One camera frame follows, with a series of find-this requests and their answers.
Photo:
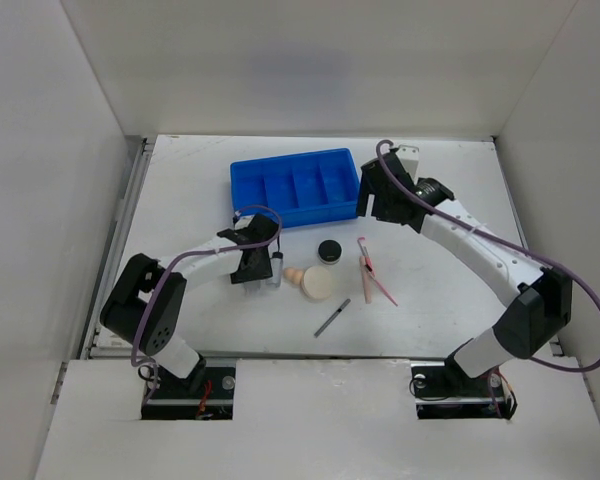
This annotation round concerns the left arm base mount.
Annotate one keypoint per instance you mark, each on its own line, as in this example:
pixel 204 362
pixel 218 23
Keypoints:
pixel 212 400

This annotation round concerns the small bottle black cap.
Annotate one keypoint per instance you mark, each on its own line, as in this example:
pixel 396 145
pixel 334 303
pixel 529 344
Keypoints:
pixel 276 262

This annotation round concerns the round beige powder puff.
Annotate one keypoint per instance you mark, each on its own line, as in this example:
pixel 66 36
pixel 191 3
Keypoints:
pixel 317 283

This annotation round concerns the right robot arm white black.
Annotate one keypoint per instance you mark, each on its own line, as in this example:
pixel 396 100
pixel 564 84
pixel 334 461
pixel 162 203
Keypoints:
pixel 537 300

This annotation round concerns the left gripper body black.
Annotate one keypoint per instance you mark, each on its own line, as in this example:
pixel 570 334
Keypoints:
pixel 258 272

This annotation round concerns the grey eyeliner pencil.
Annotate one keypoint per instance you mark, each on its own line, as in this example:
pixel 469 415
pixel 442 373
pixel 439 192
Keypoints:
pixel 331 318

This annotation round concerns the beige makeup sponge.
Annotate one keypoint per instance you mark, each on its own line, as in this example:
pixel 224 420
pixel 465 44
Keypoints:
pixel 294 275

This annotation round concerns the aluminium rail left side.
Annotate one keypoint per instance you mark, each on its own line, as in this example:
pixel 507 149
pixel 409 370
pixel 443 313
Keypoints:
pixel 140 150

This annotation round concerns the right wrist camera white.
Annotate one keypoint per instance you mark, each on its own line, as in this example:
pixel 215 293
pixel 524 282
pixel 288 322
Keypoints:
pixel 409 158

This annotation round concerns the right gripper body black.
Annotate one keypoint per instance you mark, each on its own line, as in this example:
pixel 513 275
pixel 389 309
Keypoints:
pixel 420 180

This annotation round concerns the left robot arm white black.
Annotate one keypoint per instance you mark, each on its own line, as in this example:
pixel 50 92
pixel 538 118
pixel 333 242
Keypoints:
pixel 144 305

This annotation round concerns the blue plastic divided tray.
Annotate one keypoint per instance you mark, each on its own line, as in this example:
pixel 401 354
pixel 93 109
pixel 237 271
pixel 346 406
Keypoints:
pixel 303 189

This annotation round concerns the clear small bottle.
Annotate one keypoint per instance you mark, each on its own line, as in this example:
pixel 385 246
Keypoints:
pixel 255 288

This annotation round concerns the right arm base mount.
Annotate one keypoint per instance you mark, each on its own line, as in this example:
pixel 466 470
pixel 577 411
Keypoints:
pixel 441 393

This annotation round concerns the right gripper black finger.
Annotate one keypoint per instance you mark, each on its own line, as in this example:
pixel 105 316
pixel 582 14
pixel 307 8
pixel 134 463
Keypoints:
pixel 382 209
pixel 365 191

